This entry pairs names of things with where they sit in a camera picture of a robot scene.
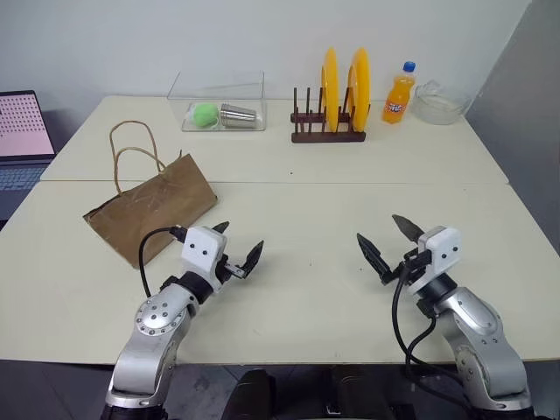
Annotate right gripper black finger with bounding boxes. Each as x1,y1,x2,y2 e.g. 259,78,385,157
391,213,424,244
356,232,394,286

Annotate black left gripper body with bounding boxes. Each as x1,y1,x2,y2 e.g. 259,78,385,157
213,252,245,288

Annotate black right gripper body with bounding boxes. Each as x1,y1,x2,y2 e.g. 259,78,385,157
381,247,434,289

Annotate brown paper bag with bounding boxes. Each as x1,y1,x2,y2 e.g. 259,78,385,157
82,120,221,270

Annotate metal cup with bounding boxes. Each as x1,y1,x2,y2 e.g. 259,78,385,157
219,102,259,127

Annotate green ball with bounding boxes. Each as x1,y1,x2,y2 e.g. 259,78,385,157
190,101,221,130

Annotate dark wooden dish rack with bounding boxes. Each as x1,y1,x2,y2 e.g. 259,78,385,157
290,86,367,144

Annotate clear glass bowl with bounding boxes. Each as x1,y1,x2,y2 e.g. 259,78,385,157
412,79,474,127

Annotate orange soda bottle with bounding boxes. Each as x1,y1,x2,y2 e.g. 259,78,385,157
381,60,417,126

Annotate clear plastic box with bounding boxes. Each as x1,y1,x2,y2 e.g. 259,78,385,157
167,70,269,133

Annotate yellow plate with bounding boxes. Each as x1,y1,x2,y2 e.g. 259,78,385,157
346,46,373,134
320,46,341,134

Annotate laptop with pink screen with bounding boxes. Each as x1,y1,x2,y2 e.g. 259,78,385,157
0,89,59,222

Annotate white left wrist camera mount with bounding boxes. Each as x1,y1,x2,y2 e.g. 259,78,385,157
180,226,229,292

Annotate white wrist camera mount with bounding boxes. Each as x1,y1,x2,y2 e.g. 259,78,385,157
180,226,229,292
410,226,462,293

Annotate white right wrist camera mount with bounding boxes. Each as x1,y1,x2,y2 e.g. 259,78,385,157
410,226,462,293

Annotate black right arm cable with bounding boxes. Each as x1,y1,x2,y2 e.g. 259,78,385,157
390,256,463,397

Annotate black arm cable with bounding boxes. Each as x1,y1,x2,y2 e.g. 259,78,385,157
138,224,188,299
390,256,463,397

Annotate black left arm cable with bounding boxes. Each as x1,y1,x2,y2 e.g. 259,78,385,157
138,224,188,299

